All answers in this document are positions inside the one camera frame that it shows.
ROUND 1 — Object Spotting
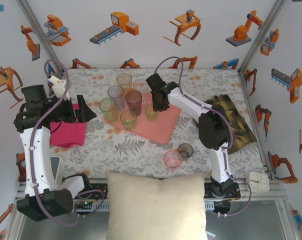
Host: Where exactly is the small light green glass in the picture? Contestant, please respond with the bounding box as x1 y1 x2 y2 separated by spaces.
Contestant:
144 103 160 123

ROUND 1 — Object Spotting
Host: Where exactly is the tall green plastic glass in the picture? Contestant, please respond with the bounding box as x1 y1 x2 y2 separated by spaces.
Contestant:
98 97 119 123

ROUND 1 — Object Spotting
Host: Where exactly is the dark smoky plastic glass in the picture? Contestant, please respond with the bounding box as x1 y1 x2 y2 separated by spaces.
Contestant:
125 90 143 116

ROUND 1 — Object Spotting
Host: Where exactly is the olive green plastic glass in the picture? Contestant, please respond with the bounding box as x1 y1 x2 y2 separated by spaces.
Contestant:
119 109 138 131

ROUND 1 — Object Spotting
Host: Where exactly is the tall blue-grey plastic glass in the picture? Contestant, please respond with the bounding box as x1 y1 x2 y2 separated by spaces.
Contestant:
107 84 127 112

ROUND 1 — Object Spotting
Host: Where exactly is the tall orange plastic glass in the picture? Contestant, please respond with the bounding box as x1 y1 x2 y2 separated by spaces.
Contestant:
115 72 134 98

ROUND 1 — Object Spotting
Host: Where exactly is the short dark grey glass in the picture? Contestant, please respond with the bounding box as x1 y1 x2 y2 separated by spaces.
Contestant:
177 142 195 159

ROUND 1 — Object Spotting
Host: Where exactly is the short pink plastic glass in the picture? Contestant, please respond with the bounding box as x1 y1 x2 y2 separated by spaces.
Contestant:
163 149 184 171

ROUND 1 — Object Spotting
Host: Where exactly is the salmon pink cloth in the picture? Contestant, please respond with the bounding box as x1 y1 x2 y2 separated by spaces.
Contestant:
103 87 181 145

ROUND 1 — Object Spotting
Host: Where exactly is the magenta cloth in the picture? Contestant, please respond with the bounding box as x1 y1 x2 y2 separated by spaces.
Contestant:
49 103 87 149

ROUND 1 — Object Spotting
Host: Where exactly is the floral tablecloth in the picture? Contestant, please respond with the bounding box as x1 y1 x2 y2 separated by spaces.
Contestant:
48 67 268 181

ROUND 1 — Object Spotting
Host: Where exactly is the yellow black plaid cloth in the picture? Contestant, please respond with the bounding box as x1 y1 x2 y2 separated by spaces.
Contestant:
202 93 258 155

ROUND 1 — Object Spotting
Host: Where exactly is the cream pillow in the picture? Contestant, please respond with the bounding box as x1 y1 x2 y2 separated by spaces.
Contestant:
105 171 208 240

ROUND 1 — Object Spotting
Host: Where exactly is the white square clock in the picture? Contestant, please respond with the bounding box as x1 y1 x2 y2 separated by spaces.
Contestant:
245 171 271 193

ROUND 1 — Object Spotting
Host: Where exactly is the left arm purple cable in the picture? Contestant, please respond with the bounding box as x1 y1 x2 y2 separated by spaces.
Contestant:
28 58 79 228

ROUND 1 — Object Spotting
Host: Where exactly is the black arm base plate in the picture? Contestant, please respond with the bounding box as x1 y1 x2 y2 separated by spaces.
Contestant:
87 183 109 200
203 181 242 201

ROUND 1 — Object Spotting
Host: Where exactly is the aluminium frame post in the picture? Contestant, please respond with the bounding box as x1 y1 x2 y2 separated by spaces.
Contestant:
15 0 66 76
237 0 290 76

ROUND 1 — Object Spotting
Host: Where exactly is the aluminium side rail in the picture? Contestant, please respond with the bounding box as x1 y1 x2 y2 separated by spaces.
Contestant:
237 69 277 181

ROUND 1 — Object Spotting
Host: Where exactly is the white slotted cable duct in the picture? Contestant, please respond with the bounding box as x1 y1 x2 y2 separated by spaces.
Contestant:
60 201 215 212

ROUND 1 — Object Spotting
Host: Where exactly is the aluminium frame leg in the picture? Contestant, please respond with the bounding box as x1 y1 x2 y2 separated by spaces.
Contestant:
3 209 26 240
274 197 302 240

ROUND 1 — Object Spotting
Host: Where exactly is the aluminium front rail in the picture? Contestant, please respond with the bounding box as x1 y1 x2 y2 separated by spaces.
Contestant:
15 181 288 212

